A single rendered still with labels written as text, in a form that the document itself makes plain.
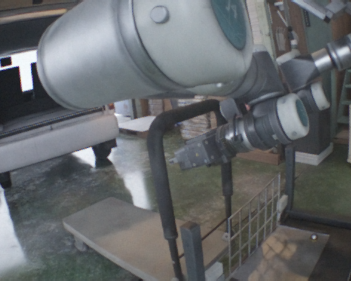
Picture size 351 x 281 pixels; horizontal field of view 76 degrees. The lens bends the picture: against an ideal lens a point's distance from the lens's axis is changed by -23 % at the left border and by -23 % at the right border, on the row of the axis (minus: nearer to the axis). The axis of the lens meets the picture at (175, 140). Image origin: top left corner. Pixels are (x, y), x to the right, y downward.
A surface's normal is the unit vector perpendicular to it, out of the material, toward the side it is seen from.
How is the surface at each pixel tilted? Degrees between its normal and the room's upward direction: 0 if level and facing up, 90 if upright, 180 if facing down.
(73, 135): 86
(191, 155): 90
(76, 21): 70
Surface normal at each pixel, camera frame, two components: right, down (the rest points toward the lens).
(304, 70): -0.43, 0.30
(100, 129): 0.65, 0.07
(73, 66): -0.46, 0.52
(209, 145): 0.66, -0.27
